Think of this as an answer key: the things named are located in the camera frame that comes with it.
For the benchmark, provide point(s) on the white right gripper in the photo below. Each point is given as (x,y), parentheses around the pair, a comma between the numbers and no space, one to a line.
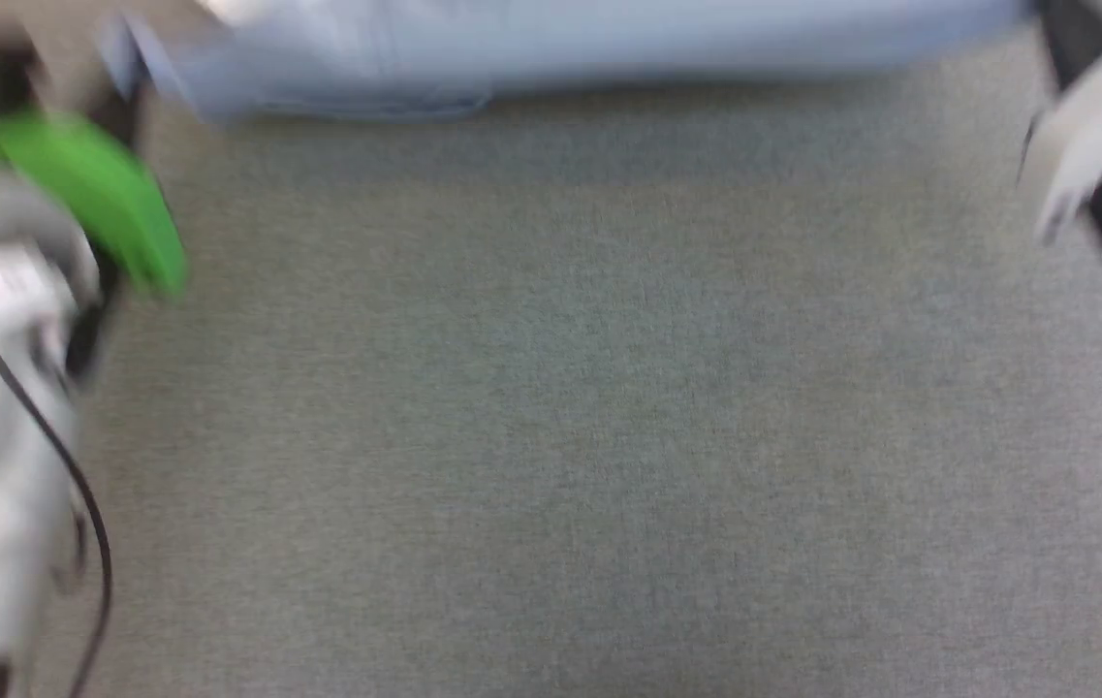
(1098,136)

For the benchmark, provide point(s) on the light blue garment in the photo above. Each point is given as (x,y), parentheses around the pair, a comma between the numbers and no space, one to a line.
(560,48)

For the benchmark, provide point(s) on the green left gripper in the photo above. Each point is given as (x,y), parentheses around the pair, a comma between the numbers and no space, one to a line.
(85,194)

